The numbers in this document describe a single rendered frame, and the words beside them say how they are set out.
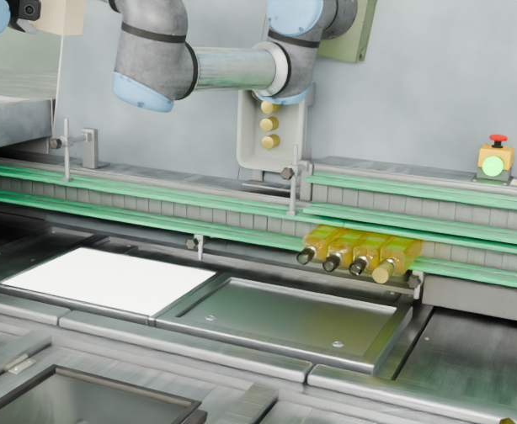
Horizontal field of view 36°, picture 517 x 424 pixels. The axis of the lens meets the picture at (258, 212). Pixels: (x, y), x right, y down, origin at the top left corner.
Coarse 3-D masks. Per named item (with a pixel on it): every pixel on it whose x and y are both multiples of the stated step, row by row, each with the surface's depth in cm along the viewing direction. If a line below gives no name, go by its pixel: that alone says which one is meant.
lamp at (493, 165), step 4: (488, 156) 178; (492, 156) 177; (496, 156) 177; (484, 160) 178; (488, 160) 176; (492, 160) 176; (496, 160) 176; (500, 160) 176; (484, 164) 177; (488, 164) 176; (492, 164) 176; (496, 164) 176; (500, 164) 176; (484, 168) 177; (488, 168) 176; (492, 168) 176; (496, 168) 176; (500, 168) 176; (488, 172) 177; (492, 172) 176; (496, 172) 176
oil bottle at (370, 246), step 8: (376, 232) 180; (368, 240) 174; (376, 240) 174; (384, 240) 175; (360, 248) 168; (368, 248) 168; (376, 248) 169; (352, 256) 169; (360, 256) 167; (368, 256) 167; (376, 256) 168; (368, 264) 167; (376, 264) 169; (368, 272) 168
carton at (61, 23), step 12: (48, 0) 180; (60, 0) 179; (72, 0) 180; (84, 0) 184; (48, 12) 181; (60, 12) 179; (72, 12) 181; (36, 24) 183; (48, 24) 181; (60, 24) 180; (72, 24) 183
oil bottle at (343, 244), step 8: (344, 232) 180; (352, 232) 180; (360, 232) 180; (368, 232) 182; (336, 240) 174; (344, 240) 174; (352, 240) 174; (360, 240) 176; (328, 248) 171; (336, 248) 170; (344, 248) 169; (352, 248) 170; (328, 256) 170; (344, 256) 169; (344, 264) 170
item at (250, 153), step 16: (240, 96) 197; (240, 112) 198; (256, 112) 204; (288, 112) 201; (240, 128) 199; (256, 128) 205; (288, 128) 202; (240, 144) 201; (256, 144) 206; (288, 144) 203; (240, 160) 201; (256, 160) 204; (272, 160) 204; (288, 160) 204
